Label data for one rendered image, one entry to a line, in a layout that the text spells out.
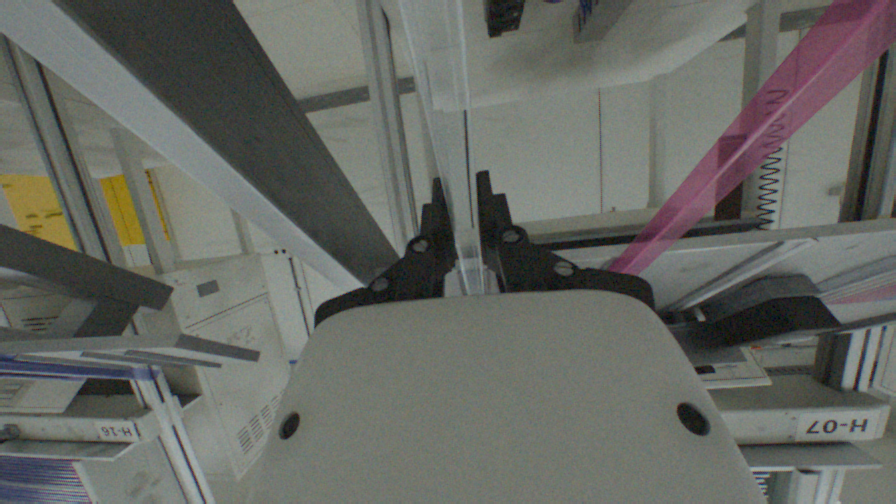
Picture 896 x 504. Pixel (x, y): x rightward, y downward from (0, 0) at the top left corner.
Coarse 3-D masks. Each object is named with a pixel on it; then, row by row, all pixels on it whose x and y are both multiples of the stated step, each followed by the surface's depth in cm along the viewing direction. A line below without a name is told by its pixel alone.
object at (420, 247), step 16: (416, 240) 10; (432, 240) 10; (416, 256) 9; (432, 256) 9; (400, 272) 9; (416, 272) 9; (432, 272) 9; (400, 288) 8; (416, 288) 8; (432, 288) 9
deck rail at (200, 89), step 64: (0, 0) 5; (64, 0) 5; (128, 0) 6; (192, 0) 8; (64, 64) 6; (128, 64) 6; (192, 64) 8; (256, 64) 10; (128, 128) 7; (192, 128) 7; (256, 128) 10; (256, 192) 10; (320, 192) 14; (320, 256) 14; (384, 256) 22
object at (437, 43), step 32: (416, 0) 5; (448, 0) 5; (416, 32) 6; (448, 32) 6; (416, 64) 6; (448, 64) 6; (448, 96) 7; (448, 128) 8; (448, 160) 9; (448, 192) 10; (480, 256) 14; (480, 288) 19
